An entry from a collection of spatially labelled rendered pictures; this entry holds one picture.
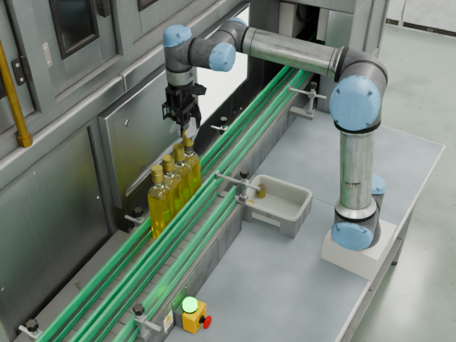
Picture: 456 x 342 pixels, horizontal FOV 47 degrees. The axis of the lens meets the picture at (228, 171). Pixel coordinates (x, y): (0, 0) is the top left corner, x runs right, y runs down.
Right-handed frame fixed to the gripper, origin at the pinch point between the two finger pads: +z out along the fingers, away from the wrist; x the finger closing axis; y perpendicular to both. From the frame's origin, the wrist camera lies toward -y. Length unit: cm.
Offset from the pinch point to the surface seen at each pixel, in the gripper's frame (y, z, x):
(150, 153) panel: 3.6, 9.2, -12.5
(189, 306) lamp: 35, 32, 20
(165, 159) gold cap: 12.9, 0.5, 0.2
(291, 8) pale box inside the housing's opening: -105, 1, -8
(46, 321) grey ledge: 59, 29, -12
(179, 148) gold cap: 6.9, 0.6, 1.1
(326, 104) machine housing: -93, 38, 17
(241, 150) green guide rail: -29.9, 25.7, 4.2
